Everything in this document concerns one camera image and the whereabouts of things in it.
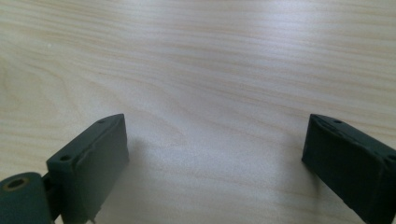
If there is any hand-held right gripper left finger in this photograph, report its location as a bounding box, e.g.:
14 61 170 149
46 113 131 224

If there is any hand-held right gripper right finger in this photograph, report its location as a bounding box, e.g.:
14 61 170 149
301 113 396 224

